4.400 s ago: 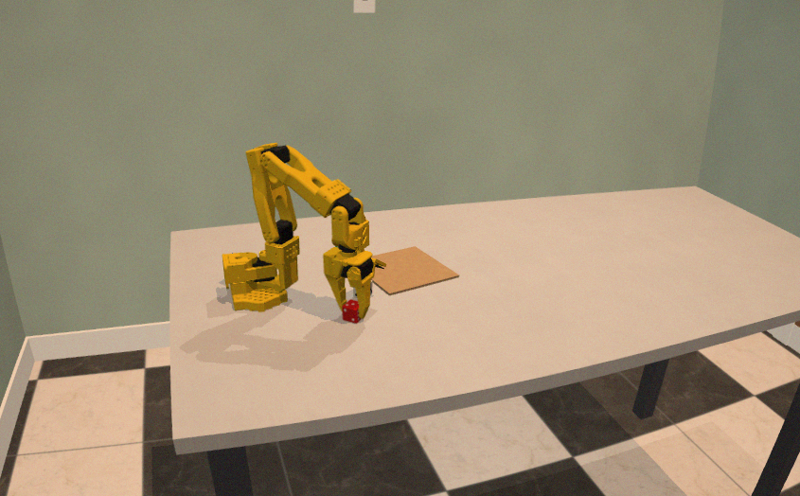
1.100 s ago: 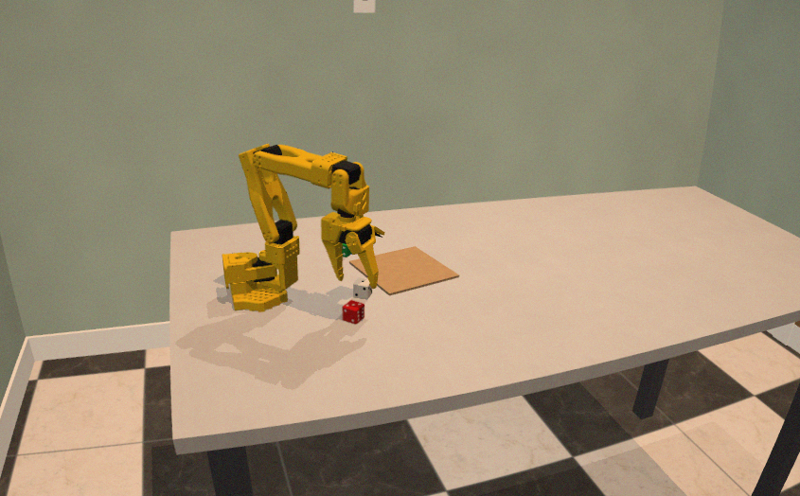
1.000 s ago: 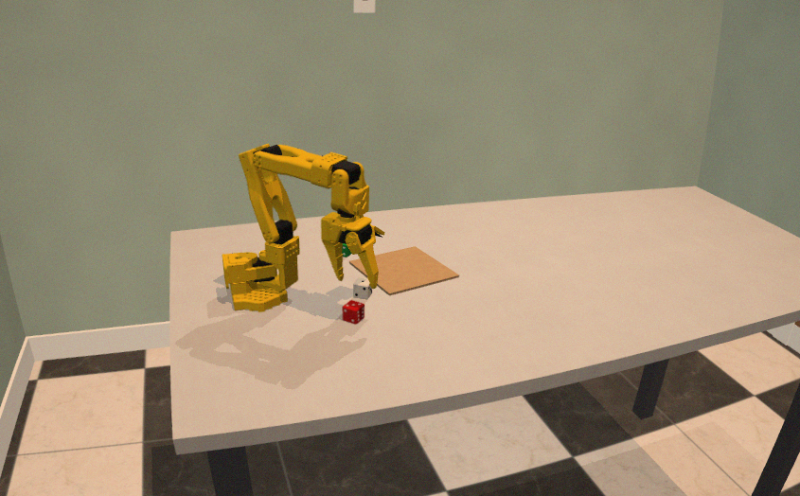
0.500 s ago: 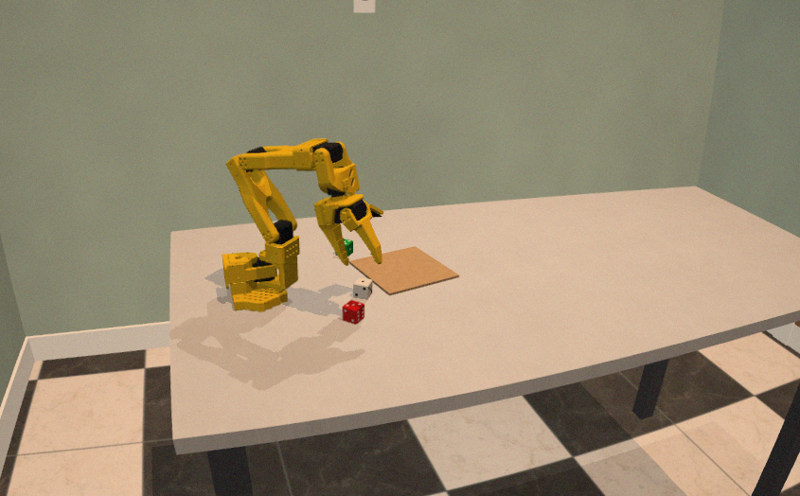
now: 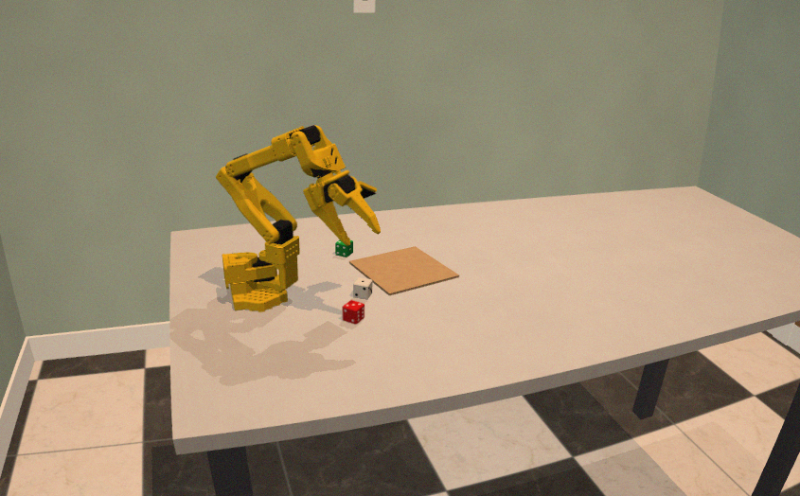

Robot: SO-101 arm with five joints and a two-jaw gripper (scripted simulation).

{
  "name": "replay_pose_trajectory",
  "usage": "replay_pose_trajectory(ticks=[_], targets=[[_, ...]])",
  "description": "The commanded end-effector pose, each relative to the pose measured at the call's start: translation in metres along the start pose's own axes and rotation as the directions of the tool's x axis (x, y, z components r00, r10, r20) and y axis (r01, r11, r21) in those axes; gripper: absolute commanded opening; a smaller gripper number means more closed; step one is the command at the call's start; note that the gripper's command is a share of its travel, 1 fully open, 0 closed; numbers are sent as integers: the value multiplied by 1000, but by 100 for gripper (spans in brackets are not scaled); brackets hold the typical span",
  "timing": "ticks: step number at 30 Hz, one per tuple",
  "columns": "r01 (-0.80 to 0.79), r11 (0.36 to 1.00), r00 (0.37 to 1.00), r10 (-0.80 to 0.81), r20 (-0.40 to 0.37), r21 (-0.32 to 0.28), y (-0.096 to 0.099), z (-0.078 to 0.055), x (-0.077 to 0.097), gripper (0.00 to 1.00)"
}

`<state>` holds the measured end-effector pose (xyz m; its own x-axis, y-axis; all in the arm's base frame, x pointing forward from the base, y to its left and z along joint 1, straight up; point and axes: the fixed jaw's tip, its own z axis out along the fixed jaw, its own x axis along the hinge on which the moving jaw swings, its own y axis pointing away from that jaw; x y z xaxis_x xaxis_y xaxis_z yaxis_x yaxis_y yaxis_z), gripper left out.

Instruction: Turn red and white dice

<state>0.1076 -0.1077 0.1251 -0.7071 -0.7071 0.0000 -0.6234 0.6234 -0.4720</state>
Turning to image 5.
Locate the green die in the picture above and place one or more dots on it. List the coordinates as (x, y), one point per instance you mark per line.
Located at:
(343, 250)

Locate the tan flat mat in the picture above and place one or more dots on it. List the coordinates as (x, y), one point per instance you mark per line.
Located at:
(403, 270)

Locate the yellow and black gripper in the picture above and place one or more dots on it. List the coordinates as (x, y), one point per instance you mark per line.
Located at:
(341, 189)

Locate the red die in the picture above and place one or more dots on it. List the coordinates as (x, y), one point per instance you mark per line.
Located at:
(353, 312)

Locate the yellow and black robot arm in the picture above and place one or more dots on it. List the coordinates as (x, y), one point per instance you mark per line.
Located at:
(281, 246)

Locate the white die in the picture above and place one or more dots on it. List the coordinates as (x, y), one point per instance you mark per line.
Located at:
(362, 288)

